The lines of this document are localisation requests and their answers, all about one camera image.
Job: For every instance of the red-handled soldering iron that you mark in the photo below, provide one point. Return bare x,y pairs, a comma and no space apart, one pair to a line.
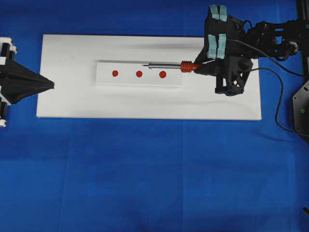
184,66

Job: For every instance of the black frame rail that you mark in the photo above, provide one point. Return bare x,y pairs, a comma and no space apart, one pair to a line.
302,7

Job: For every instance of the black camera stand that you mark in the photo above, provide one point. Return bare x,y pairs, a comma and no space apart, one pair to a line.
306,210

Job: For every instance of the clear acrylic strip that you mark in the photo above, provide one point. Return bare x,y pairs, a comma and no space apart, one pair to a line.
137,74

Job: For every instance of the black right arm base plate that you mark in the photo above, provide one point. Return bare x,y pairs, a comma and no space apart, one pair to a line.
301,111

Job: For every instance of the white foam board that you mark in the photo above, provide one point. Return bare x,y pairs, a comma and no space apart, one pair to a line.
70,62

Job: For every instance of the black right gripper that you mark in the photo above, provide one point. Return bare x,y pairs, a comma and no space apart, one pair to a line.
222,55

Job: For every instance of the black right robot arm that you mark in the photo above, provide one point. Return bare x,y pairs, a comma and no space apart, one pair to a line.
276,42

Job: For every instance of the blue table cloth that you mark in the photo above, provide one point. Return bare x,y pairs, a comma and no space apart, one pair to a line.
114,175

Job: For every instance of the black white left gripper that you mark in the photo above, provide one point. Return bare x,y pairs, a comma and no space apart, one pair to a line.
26,82

